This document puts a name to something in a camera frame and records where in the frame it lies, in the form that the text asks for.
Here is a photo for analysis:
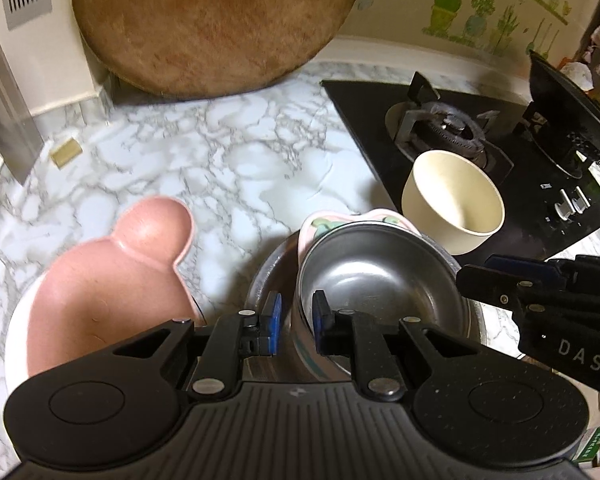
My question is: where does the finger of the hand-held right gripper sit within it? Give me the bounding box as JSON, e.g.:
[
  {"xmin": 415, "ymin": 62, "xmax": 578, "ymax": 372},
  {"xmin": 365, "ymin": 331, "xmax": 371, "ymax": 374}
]
[
  {"xmin": 484, "ymin": 254, "xmax": 581, "ymax": 287},
  {"xmin": 455, "ymin": 261, "xmax": 571, "ymax": 333}
]

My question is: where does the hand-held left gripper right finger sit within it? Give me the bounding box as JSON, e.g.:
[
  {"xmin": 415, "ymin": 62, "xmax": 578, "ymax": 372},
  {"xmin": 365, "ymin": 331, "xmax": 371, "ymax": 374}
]
[{"xmin": 311, "ymin": 290, "xmax": 486, "ymax": 403}]

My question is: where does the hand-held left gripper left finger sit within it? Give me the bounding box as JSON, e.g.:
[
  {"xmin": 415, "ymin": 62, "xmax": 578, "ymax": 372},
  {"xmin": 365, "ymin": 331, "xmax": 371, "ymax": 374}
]
[{"xmin": 112, "ymin": 291, "xmax": 283, "ymax": 403}]

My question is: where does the large steel bowl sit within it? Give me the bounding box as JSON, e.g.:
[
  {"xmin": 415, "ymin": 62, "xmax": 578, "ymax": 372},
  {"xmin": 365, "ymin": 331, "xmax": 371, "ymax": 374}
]
[{"xmin": 242, "ymin": 232, "xmax": 486, "ymax": 386}]

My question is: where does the pink steel-lined bowl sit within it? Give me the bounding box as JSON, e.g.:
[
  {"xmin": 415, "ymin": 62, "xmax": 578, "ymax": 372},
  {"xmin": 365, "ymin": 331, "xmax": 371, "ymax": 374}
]
[{"xmin": 292, "ymin": 209, "xmax": 473, "ymax": 383}]

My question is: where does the cream bowl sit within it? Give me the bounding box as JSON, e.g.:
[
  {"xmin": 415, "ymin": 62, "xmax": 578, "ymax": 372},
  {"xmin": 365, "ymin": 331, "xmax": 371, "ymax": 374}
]
[{"xmin": 401, "ymin": 149, "xmax": 506, "ymax": 257}]

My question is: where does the pink bear-shaped plate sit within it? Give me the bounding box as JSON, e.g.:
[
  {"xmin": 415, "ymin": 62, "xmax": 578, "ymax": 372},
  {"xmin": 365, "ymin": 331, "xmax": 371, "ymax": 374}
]
[{"xmin": 26, "ymin": 196, "xmax": 206, "ymax": 378}]

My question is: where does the green box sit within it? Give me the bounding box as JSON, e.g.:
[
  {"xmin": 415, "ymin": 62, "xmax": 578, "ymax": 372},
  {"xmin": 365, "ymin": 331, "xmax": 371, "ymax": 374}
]
[{"xmin": 575, "ymin": 425, "xmax": 600, "ymax": 463}]

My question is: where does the black burner grate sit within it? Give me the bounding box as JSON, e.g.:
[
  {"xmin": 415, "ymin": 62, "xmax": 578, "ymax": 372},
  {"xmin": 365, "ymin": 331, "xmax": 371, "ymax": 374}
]
[{"xmin": 385, "ymin": 71, "xmax": 516, "ymax": 173}]

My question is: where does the black wok pan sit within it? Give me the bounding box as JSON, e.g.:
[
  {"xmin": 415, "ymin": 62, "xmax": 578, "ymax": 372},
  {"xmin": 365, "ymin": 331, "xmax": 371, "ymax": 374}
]
[{"xmin": 522, "ymin": 50, "xmax": 600, "ymax": 181}]

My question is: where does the black gas stove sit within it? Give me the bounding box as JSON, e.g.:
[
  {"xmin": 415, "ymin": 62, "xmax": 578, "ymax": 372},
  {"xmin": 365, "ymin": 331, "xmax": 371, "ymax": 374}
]
[{"xmin": 321, "ymin": 77, "xmax": 600, "ymax": 271}]

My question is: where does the small tan block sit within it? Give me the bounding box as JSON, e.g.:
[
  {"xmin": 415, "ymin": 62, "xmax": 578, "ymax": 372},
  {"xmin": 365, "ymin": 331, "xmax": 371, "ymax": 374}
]
[{"xmin": 50, "ymin": 137, "xmax": 83, "ymax": 168}]

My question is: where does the round wooden cutting board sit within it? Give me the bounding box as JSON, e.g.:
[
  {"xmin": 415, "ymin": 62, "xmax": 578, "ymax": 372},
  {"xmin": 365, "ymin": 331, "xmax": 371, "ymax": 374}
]
[{"xmin": 71, "ymin": 0, "xmax": 366, "ymax": 98}]

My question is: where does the steel cleaver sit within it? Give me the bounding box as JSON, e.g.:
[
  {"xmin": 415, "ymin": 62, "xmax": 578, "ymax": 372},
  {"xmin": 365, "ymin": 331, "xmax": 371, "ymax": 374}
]
[{"xmin": 0, "ymin": 45, "xmax": 42, "ymax": 186}]

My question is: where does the green cactus wall sticker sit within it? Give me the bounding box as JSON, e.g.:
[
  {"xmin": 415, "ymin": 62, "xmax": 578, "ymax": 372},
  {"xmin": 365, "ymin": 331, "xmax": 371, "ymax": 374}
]
[{"xmin": 395, "ymin": 0, "xmax": 581, "ymax": 61}]

